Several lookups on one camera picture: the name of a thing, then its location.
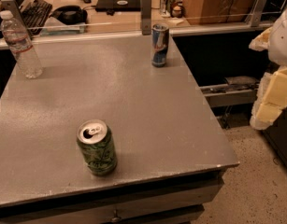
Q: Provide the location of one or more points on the grey drawer cabinet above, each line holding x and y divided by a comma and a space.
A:
177, 200

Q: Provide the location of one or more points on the metal shelf rail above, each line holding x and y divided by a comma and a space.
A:
234, 91

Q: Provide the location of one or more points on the metal bracket right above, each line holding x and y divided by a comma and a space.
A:
256, 12

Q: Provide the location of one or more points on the metal bracket centre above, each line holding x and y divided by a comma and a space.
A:
145, 11

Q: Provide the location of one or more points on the metal bracket left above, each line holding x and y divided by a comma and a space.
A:
13, 10

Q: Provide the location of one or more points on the green soda can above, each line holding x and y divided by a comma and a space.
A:
96, 144

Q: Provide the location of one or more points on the black keyboard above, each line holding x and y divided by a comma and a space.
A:
35, 15

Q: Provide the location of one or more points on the silver can on desk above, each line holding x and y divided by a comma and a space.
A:
165, 7

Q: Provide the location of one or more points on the black headphones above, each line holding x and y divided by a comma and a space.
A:
70, 15

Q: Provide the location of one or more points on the small round brown object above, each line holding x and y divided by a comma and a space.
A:
176, 12

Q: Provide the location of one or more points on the blue silver redbull can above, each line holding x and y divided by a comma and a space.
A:
160, 42

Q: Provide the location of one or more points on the clear plastic water bottle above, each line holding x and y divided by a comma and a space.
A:
20, 45

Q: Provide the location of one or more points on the wooden box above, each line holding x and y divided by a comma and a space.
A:
216, 11

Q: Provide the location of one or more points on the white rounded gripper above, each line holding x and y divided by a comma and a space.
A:
282, 40

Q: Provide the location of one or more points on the black laptop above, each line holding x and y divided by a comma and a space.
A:
117, 5

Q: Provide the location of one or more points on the metal bracket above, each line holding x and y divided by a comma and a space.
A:
13, 10
256, 12
145, 11

